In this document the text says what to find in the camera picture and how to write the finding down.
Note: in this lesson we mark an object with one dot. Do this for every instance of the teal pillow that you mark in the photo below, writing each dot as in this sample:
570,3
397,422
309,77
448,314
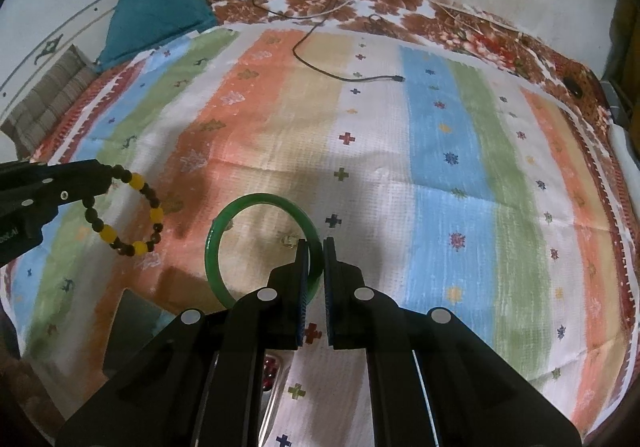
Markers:
150,17

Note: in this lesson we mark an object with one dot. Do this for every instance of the silver metal tin box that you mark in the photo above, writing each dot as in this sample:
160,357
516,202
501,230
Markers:
140,322

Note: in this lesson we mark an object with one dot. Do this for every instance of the mustard jacket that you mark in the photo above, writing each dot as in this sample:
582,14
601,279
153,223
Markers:
627,27

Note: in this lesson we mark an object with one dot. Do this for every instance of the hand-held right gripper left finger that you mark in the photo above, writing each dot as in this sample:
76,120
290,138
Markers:
302,292

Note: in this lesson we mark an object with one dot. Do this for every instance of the striped colourful blanket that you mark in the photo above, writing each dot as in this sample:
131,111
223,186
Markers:
400,152

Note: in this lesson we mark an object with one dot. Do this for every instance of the grey striped cushion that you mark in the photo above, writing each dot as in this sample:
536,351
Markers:
50,102

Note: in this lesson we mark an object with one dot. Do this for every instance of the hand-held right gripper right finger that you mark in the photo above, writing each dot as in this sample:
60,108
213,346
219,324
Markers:
330,292

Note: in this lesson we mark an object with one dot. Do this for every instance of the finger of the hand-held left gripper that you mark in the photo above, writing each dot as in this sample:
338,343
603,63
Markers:
75,189
60,170

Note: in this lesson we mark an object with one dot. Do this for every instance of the green bangle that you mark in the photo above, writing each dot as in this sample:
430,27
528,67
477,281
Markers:
212,247

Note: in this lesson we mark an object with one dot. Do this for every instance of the small black object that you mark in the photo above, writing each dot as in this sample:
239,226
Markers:
573,85

